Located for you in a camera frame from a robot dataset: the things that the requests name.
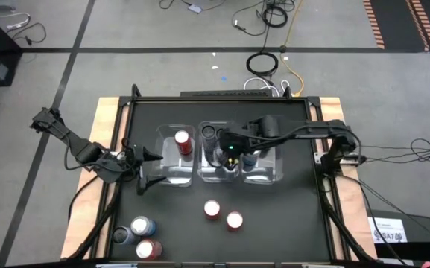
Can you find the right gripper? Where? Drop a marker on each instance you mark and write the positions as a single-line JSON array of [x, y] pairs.
[[237, 139]]

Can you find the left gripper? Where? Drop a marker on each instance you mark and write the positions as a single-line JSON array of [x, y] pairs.
[[134, 165]]

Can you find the clear plastic bin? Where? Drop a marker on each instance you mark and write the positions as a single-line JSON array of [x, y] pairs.
[[207, 175], [270, 175], [170, 175]]

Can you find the silver and blue can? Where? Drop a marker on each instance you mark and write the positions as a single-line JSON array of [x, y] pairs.
[[250, 160], [142, 225]]

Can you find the red Fanta soda can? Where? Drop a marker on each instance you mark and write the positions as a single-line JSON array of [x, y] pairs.
[[211, 208], [182, 138], [147, 249], [234, 220]]

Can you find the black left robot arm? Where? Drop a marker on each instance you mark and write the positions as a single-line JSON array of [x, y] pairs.
[[84, 150]]

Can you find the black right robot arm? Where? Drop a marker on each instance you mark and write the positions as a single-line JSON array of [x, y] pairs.
[[311, 128]]

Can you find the black power strip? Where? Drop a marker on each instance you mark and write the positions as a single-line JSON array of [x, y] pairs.
[[237, 93]]

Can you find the light wooden base board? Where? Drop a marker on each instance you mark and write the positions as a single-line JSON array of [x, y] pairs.
[[330, 108]]

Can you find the white power adapter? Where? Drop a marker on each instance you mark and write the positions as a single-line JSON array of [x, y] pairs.
[[195, 9]]

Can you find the white paper sign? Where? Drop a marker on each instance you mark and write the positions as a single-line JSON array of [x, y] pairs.
[[386, 227]]

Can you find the black orange-striped floor mat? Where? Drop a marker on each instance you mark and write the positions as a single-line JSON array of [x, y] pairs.
[[397, 22]]

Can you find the black box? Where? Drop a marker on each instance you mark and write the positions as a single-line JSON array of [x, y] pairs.
[[423, 231]]

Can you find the small red object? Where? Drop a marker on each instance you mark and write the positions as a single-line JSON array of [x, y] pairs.
[[428, 265]]

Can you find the black metal table frame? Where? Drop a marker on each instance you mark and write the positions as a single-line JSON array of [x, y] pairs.
[[274, 99]]

